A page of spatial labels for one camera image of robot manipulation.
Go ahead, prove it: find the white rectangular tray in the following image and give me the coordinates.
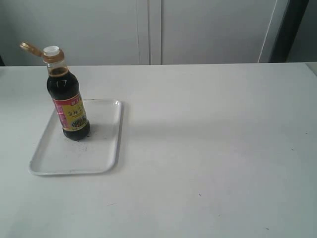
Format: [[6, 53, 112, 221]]
[[29, 99, 123, 176]]

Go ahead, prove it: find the soy sauce bottle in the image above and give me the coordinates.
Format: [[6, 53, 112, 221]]
[[20, 42, 90, 141]]

